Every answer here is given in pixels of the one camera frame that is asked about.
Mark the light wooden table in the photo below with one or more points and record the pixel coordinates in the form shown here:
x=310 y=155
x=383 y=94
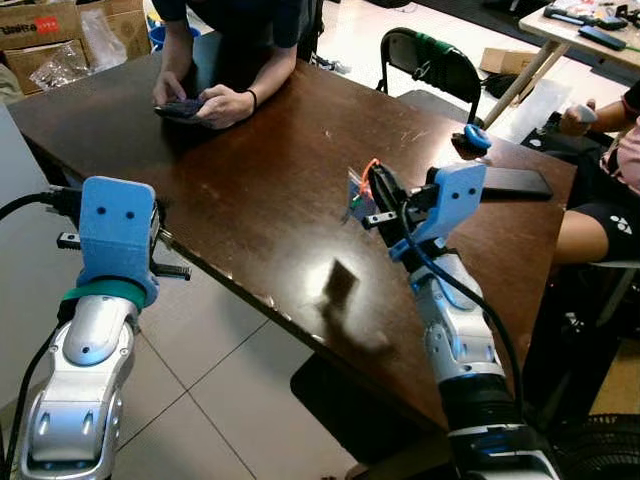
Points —
x=562 y=35

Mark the black fan grille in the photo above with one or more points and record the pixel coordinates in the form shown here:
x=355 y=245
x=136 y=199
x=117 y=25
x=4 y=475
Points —
x=600 y=455

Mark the black remote control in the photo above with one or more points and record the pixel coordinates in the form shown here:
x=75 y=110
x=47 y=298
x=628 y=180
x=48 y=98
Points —
x=602 y=38

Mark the black chair with green cloth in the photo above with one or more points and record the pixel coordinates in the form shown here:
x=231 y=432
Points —
x=450 y=70

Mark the dark brown wooden table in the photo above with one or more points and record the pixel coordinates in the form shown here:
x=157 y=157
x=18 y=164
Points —
x=250 y=200

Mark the small white object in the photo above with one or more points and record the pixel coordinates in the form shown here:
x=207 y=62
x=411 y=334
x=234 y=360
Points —
x=584 y=112

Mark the person in pink shirt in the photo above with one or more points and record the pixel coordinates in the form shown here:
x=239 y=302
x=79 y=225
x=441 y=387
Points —
x=628 y=160

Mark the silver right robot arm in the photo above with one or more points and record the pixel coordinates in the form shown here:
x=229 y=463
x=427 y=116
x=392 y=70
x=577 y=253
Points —
x=455 y=340

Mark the small cardboard box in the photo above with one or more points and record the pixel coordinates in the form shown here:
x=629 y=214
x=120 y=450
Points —
x=510 y=60

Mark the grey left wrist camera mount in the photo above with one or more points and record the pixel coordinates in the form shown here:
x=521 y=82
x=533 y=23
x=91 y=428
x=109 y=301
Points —
x=115 y=235

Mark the dark smartphone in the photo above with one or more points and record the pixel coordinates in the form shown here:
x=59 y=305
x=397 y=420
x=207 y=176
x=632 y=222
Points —
x=178 y=108

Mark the person in dark shirt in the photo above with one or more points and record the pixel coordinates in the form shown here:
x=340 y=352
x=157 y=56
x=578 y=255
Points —
x=240 y=40

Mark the plain cardboard box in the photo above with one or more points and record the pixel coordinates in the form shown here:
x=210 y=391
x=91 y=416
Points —
x=135 y=25

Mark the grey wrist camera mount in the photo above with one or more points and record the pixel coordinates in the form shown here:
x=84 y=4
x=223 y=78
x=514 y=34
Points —
x=450 y=200
x=115 y=235

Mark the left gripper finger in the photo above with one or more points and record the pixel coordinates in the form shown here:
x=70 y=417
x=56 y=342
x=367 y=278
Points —
x=160 y=222

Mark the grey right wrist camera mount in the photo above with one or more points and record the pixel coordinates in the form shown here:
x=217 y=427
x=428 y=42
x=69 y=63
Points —
x=450 y=200

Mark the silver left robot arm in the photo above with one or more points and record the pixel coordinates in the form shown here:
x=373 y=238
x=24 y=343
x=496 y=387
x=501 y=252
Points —
x=85 y=380

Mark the blue round gadget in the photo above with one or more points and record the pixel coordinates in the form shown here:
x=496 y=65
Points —
x=475 y=138

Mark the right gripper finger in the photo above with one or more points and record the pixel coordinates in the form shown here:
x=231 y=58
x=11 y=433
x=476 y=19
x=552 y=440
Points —
x=393 y=192
x=377 y=195

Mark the clear plastic bag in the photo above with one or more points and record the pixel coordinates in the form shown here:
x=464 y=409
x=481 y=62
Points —
x=103 y=40
x=60 y=68

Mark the flat black phone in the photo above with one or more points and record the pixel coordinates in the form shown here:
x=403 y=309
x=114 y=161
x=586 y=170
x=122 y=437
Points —
x=515 y=183

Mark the cardboard box with red label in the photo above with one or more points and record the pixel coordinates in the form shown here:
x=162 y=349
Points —
x=20 y=25

